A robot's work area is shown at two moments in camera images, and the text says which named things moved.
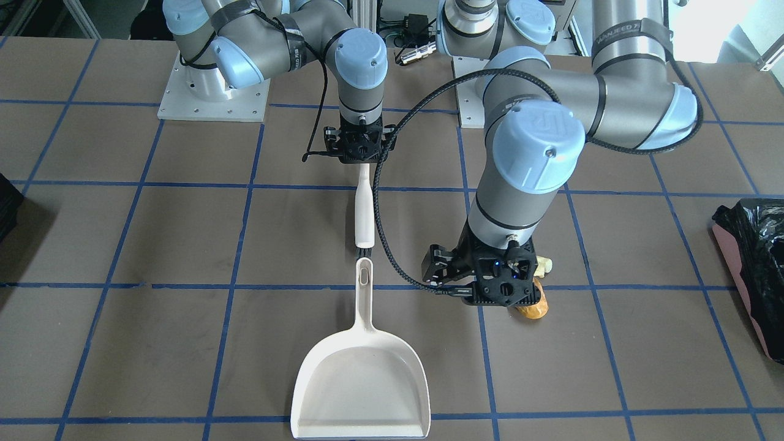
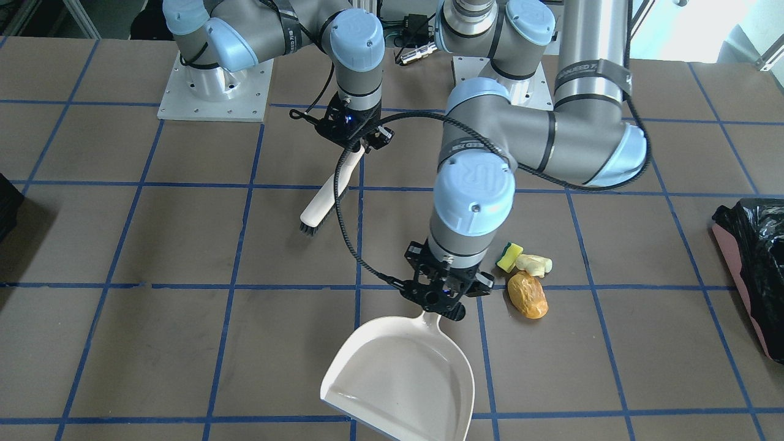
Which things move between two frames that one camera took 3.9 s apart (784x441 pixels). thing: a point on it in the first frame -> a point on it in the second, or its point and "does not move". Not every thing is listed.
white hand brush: [364, 207] -> [326, 201]
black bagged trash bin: [751, 234] does not move
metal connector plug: [422, 52] does not move
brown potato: [536, 311] does not move
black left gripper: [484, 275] -> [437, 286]
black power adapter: [416, 29] does not move
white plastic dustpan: [363, 383] -> [403, 376]
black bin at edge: [10, 198] does not move
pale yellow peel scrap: [544, 266] does not move
